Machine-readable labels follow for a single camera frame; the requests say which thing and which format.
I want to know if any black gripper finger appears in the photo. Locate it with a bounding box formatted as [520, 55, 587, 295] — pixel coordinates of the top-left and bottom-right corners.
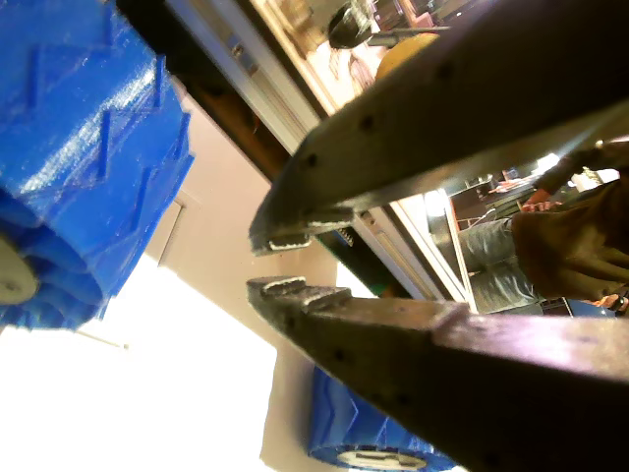
[248, 0, 629, 257]
[245, 274, 629, 472]

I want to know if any small yellow ball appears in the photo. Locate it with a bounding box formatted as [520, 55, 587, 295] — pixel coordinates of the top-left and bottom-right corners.
[375, 31, 441, 80]

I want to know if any blue rover wheel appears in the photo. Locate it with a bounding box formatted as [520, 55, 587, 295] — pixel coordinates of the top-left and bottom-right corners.
[307, 366, 461, 472]
[0, 0, 196, 333]

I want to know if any person in brown sweater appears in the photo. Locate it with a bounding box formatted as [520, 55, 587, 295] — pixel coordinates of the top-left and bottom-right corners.
[456, 142, 629, 316]

